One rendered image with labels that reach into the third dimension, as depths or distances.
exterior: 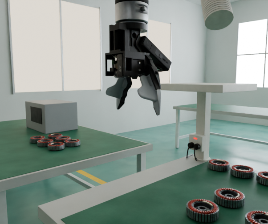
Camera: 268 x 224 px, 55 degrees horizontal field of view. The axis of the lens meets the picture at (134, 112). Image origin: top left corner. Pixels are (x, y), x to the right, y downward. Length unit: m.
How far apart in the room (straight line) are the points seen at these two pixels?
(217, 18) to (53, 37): 3.71
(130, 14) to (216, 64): 7.58
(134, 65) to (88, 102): 4.73
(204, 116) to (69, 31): 3.95
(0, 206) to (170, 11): 6.31
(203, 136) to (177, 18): 5.97
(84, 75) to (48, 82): 0.76
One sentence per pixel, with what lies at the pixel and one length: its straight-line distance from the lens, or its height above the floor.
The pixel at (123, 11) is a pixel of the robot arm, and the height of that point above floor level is 1.37.
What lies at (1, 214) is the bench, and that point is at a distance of 1.52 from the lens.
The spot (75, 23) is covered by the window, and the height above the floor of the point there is 2.24.
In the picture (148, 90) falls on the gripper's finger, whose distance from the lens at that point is 0.56.
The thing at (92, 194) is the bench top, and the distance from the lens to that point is 1.15.
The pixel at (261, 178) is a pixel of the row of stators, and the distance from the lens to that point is 1.35.
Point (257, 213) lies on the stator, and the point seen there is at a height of 0.78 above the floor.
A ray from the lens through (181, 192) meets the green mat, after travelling 1.17.
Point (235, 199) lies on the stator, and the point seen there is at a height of 0.78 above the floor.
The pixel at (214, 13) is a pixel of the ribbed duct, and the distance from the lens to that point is 1.62.
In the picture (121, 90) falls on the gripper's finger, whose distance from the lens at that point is 0.65.
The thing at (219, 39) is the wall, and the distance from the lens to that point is 8.16.
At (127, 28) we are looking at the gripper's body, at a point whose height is 1.34.
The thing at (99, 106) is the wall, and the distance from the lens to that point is 5.43.
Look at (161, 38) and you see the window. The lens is 6.76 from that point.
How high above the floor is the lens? 1.23
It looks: 7 degrees down
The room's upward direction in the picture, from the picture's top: straight up
